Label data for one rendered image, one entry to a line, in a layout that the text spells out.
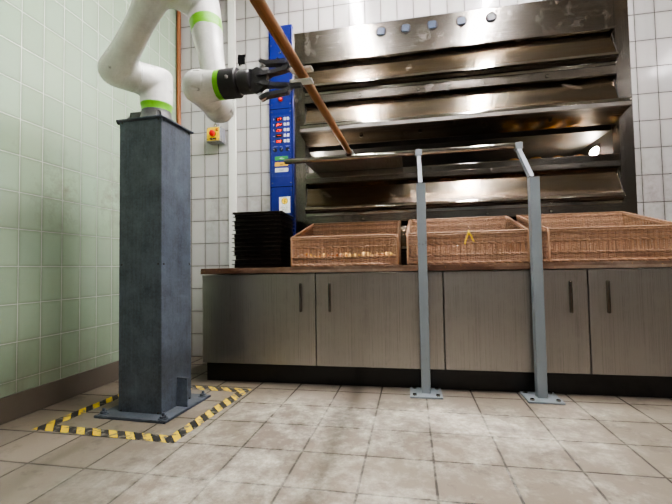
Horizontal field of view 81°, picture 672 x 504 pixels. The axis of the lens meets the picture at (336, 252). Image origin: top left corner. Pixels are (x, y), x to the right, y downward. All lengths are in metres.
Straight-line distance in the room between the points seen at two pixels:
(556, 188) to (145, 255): 2.15
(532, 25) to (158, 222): 2.32
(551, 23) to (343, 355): 2.21
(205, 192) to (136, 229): 1.09
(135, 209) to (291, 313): 0.83
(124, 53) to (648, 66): 2.62
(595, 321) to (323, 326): 1.19
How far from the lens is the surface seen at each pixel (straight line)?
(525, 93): 2.71
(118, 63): 1.87
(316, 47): 2.85
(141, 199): 1.79
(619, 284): 2.06
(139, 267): 1.77
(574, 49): 2.86
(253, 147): 2.73
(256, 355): 2.06
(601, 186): 2.66
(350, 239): 1.96
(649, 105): 2.87
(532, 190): 1.91
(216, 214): 2.75
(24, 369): 2.09
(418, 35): 2.80
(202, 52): 1.64
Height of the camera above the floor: 0.57
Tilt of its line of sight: 2 degrees up
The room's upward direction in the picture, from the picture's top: 1 degrees counter-clockwise
